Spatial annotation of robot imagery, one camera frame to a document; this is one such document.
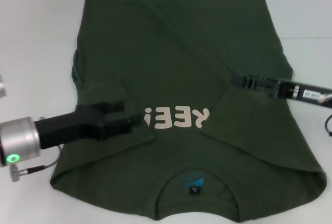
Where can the dark green FREE! t-shirt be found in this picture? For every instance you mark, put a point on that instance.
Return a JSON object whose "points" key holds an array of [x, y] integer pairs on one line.
{"points": [[168, 53]]}

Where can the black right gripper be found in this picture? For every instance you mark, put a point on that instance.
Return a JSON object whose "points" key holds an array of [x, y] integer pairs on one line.
{"points": [[306, 93]]}

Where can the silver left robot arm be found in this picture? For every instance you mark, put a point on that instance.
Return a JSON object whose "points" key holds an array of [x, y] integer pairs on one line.
{"points": [[20, 136]]}

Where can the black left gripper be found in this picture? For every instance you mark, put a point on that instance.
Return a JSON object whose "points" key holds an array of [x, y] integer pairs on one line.
{"points": [[64, 128]]}

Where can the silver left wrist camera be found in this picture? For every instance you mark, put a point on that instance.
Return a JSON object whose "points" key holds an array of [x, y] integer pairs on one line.
{"points": [[2, 86]]}

